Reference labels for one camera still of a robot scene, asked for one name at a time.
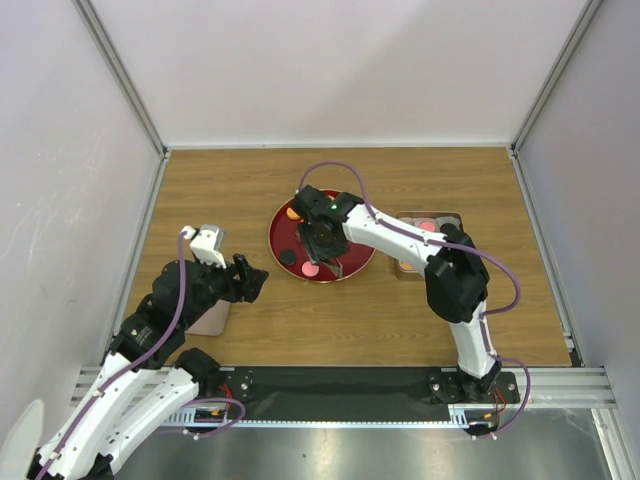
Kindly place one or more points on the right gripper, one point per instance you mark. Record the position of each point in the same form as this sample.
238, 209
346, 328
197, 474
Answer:
315, 252

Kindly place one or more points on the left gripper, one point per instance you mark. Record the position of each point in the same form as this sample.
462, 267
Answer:
248, 286

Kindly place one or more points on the gold tin lid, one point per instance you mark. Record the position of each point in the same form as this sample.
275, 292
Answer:
212, 323

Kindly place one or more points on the pink cookie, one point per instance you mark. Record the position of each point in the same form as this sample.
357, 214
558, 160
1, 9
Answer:
310, 269
429, 225

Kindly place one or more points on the steel serving tongs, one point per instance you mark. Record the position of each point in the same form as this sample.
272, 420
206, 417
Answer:
329, 270

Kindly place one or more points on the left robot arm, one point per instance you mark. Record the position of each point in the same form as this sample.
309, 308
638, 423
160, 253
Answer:
109, 424

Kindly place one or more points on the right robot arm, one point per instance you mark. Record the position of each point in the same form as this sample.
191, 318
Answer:
455, 277

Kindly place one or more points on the round red tray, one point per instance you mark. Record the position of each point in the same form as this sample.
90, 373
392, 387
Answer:
282, 234

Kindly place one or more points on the black sandwich cookie left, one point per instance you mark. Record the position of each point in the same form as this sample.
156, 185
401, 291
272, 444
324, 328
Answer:
287, 257

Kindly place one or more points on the orange sandwich biscuit left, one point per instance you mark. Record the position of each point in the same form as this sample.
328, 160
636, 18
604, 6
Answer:
292, 215

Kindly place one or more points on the gold cookie tin box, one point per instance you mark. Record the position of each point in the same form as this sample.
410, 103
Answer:
414, 218

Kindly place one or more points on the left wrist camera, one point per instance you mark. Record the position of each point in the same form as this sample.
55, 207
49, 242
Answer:
206, 245

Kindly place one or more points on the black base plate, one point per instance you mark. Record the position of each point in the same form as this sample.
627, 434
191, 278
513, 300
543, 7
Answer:
311, 392

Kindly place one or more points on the grey cable duct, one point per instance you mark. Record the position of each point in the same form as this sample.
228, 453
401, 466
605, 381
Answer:
441, 417

